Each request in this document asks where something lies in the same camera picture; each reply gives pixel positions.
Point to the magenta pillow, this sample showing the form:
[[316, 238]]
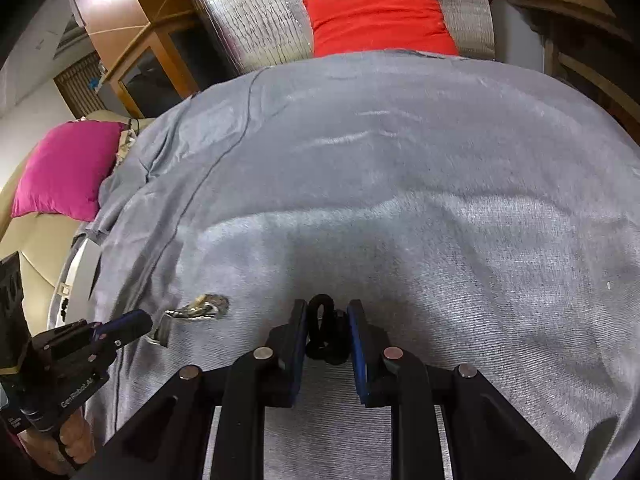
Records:
[[65, 170]]

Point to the brown woven blind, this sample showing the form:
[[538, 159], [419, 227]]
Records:
[[80, 85]]

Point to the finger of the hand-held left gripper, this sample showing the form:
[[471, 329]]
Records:
[[127, 325]]

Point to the wooden furniture frame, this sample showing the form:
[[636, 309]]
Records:
[[590, 60]]

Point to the beige leather sofa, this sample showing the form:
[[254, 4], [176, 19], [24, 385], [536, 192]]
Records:
[[35, 240]]

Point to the grey blanket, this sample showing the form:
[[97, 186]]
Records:
[[400, 185]]

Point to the red pillow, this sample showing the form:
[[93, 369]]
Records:
[[380, 15]]

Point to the wooden cabinet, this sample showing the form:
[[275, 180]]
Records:
[[160, 30]]

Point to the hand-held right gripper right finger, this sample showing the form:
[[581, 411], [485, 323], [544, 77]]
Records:
[[357, 350]]

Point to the person's left hand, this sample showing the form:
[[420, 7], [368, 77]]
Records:
[[75, 437]]

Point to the cream patterned cloth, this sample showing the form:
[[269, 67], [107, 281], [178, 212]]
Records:
[[124, 147]]

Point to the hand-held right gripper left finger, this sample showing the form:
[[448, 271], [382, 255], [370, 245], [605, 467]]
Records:
[[298, 340]]

